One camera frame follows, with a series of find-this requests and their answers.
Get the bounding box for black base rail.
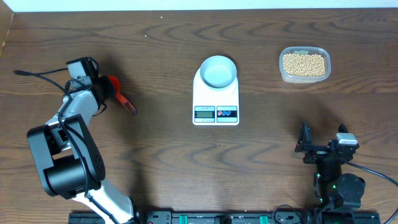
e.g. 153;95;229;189
67;211;381;224

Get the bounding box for left black cable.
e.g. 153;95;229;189
13;67;119;224

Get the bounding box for light grey bowl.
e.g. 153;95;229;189
200;55;237;88

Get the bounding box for soybeans in container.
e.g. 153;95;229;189
282;54;326;77

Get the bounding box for clear plastic container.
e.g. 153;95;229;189
279;46;331;84

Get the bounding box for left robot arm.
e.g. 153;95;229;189
27;57;146;223

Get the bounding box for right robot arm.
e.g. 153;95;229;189
295;121;366;223

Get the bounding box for white digital kitchen scale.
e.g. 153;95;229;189
192;68;240;126

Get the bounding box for red measuring scoop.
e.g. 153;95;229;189
108;76;137;114

